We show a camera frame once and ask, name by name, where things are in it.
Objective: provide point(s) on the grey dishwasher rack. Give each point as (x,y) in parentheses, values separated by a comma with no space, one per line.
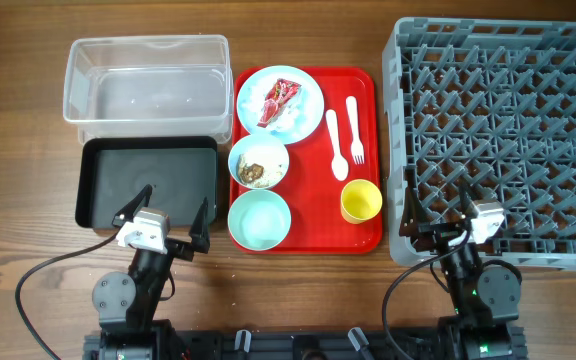
(490,103)

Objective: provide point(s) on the black waste tray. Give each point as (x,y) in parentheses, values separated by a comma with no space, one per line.
(182,172)

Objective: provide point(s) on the white plastic spoon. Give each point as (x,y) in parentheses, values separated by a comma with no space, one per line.
(339,164)

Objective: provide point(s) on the white napkin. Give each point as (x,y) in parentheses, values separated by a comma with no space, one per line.
(252,107)

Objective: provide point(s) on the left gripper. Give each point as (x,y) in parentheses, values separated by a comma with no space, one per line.
(183,250)

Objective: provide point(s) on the red serving tray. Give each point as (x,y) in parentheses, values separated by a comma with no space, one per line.
(309,188)

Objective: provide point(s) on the light blue plate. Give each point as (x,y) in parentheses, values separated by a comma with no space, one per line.
(312,106)

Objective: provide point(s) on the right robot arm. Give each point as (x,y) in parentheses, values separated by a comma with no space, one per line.
(485,294)

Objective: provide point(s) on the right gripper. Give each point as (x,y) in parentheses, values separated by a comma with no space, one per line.
(437,234)

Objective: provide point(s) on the yellow plastic cup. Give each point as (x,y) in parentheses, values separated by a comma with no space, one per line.
(361,200)

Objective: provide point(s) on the clear plastic bin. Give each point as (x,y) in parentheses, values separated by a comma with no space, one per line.
(150,86)

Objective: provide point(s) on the mint green bowl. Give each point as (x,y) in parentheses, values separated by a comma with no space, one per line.
(259,220)

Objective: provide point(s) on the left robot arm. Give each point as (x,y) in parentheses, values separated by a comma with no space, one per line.
(126,302)

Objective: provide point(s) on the light blue food bowl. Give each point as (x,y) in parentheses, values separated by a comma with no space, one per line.
(265,150)

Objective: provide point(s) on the red snack wrapper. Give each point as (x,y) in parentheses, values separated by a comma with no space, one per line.
(278,96)

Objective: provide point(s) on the white plastic fork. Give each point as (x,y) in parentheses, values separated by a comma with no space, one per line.
(357,149)

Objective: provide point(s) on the brown food scraps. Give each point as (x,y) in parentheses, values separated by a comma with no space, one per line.
(249,172)

